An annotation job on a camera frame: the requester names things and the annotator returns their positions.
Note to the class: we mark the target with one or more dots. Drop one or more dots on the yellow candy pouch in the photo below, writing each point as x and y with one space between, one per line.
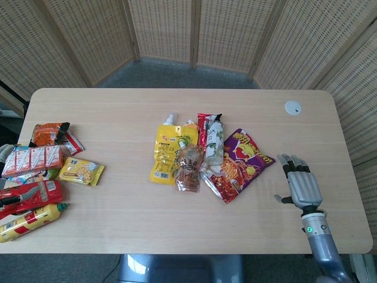
165 153

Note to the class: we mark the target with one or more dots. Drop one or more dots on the woven wooden folding screen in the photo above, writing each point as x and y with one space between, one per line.
165 29

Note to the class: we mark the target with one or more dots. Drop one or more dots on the yellow bottle green cap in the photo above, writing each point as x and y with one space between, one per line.
26 224

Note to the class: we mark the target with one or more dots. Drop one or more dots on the orange snack bag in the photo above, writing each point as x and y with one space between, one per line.
44 135

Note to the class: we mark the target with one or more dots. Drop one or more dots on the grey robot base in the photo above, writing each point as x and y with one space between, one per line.
182 268

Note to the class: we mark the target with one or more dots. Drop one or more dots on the orange drink carton pack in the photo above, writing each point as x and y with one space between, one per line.
32 159

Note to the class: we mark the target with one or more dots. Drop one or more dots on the colourful cartoon snack packet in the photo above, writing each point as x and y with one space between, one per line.
35 176

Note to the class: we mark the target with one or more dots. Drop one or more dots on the yellow cracker bag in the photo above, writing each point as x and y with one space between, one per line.
81 171

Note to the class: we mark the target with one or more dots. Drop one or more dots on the clear brown snack pouch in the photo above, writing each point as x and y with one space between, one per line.
188 174

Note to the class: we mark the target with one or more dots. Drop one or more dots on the red stick sachet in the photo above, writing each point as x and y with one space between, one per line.
202 129

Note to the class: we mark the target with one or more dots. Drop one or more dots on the red white small packet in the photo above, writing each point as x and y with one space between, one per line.
73 144

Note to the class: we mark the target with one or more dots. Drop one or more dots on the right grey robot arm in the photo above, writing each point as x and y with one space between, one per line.
322 250

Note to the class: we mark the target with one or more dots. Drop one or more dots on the purple red snack bag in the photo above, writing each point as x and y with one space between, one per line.
250 159

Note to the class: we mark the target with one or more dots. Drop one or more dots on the small orange snack packet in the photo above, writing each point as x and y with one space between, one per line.
191 123

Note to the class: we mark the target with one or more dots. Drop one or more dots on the clear LUX bottle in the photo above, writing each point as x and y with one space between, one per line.
213 141

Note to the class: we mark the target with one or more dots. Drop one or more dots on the white round table grommet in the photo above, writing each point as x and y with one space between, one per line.
293 108

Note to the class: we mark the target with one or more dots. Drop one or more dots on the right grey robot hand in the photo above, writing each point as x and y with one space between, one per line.
303 187

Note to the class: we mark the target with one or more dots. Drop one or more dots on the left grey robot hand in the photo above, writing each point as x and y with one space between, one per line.
5 153

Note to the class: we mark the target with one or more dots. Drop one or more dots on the black stand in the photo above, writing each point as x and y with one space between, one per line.
13 94

